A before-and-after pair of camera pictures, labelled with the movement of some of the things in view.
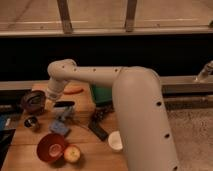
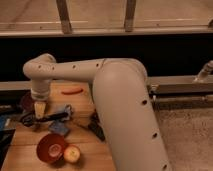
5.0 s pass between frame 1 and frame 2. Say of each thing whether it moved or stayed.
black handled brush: stayed
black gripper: moved
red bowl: stayed
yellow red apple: stayed
